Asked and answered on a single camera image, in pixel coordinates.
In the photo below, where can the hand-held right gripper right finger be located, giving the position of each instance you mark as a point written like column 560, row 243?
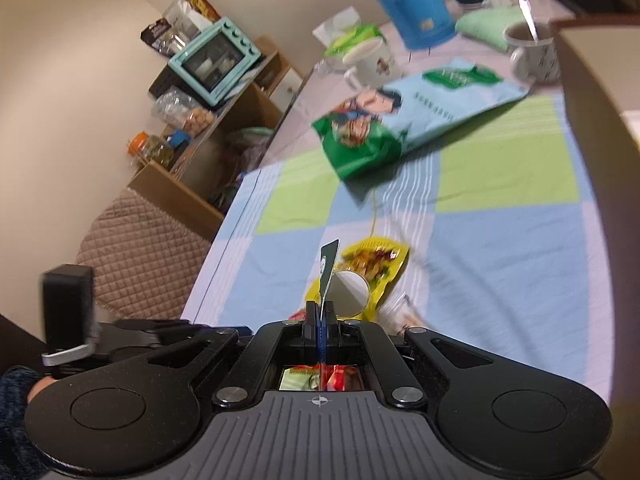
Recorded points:
column 327, row 332

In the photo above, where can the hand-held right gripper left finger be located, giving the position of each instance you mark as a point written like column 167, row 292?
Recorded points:
column 311, row 330

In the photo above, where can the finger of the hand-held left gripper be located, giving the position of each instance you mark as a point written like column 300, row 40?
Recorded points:
column 145, row 332

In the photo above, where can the dark green card packet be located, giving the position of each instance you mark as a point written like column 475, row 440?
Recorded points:
column 327, row 265

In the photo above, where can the yellow chestnut packet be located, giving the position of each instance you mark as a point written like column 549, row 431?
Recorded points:
column 385, row 265

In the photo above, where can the brown cardboard box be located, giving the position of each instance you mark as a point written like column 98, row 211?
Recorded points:
column 615, row 160

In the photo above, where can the person's left forearm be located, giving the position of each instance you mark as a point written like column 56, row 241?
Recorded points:
column 12, row 410

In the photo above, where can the pale glass-topped desktop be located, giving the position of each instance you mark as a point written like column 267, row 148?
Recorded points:
column 300, row 130

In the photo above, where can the brown quilted cover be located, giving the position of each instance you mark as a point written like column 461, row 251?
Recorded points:
column 145, row 250

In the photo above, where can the wooden shelf cabinet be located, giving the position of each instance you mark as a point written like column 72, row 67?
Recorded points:
column 195, row 195

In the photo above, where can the orange-lid jar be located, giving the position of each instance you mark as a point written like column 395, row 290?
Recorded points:
column 150, row 150

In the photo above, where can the checked tablecloth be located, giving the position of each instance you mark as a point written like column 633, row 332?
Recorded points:
column 500, row 260

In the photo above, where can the crumpled plastic bags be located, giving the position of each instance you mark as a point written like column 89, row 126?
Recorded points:
column 247, row 147

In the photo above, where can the small blue box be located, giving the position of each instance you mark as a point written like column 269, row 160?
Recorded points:
column 178, row 140

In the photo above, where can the large green cartoon snack bag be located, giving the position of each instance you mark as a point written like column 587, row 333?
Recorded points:
column 415, row 110

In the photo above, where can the white cartoon mug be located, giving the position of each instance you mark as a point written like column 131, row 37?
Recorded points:
column 375, row 65

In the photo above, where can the teal toaster oven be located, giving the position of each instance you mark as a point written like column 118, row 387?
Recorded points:
column 215, row 62

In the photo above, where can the dark snack bag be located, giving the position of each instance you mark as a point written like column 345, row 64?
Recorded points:
column 156, row 35

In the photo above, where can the green tissue pack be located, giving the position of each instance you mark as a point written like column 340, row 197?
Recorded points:
column 350, row 37

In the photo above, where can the clear plastic bag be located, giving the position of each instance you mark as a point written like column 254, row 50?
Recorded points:
column 185, row 20

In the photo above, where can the brown snack bag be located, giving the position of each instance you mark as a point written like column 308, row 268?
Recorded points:
column 202, row 5

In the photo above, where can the blue thermos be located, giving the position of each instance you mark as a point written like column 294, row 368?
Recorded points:
column 410, row 0

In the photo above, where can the green towel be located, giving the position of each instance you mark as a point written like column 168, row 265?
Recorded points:
column 485, row 27

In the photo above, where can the grey patterned mug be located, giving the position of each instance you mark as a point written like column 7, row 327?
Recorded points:
column 537, row 60

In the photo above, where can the metal spoon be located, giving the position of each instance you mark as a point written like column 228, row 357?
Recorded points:
column 529, row 17

